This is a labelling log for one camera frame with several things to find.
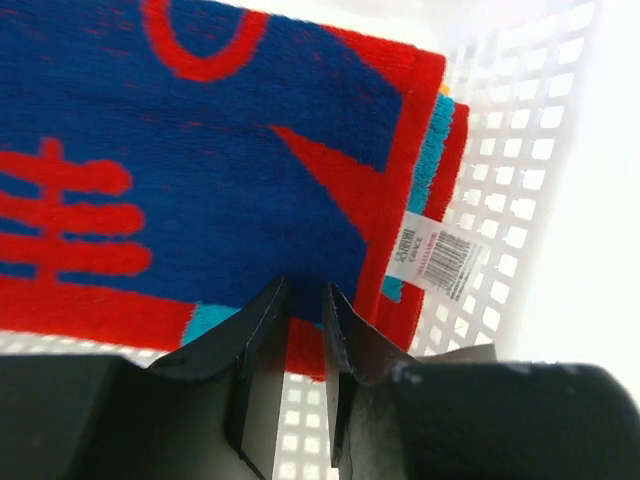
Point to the folded blue red towel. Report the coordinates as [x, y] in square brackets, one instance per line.
[435, 175]

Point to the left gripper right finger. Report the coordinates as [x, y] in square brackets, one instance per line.
[466, 415]

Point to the white perforated plastic basket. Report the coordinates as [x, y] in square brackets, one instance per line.
[550, 176]

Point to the red blue tiger towel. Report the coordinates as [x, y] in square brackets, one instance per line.
[162, 161]

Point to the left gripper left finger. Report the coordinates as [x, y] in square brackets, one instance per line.
[208, 410]

